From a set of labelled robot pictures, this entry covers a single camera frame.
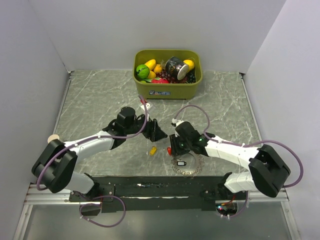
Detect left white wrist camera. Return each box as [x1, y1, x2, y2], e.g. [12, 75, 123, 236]
[139, 102, 155, 113]

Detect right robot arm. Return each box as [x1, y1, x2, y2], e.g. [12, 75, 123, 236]
[170, 119, 291, 200]

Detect orange toy fruit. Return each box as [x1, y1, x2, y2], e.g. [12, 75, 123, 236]
[153, 64, 163, 74]

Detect yellow tag key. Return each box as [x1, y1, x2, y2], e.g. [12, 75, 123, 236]
[149, 146, 157, 156]

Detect yellow toy mango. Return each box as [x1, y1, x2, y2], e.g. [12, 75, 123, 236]
[145, 59, 157, 71]

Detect yellow toy lemon right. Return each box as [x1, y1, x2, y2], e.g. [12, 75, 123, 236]
[183, 59, 195, 72]

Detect dark toy grapes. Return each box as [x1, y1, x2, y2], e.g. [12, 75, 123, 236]
[186, 71, 197, 84]

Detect black tag key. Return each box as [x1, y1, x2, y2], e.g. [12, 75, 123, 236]
[176, 161, 187, 167]

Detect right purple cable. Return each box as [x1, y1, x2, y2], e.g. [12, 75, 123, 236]
[173, 104, 304, 219]

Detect green toy watermelon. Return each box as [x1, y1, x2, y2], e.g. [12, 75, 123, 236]
[135, 64, 150, 80]

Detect red toy dragonfruit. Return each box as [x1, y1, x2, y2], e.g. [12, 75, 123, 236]
[151, 77, 170, 84]

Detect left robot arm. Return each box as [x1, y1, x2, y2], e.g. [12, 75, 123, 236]
[31, 107, 167, 201]

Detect black printed can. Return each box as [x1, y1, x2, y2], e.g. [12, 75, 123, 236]
[165, 56, 189, 81]

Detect small yellow toy lemon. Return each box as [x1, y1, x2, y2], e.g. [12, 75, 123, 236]
[147, 70, 157, 79]

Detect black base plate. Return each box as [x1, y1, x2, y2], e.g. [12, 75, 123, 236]
[69, 176, 246, 213]

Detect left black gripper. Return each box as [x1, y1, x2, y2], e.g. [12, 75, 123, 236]
[125, 111, 168, 142]

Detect olive green plastic bin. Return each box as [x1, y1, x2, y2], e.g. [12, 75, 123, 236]
[133, 49, 203, 100]

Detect large metal keyring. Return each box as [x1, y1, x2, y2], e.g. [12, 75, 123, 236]
[171, 154, 204, 178]

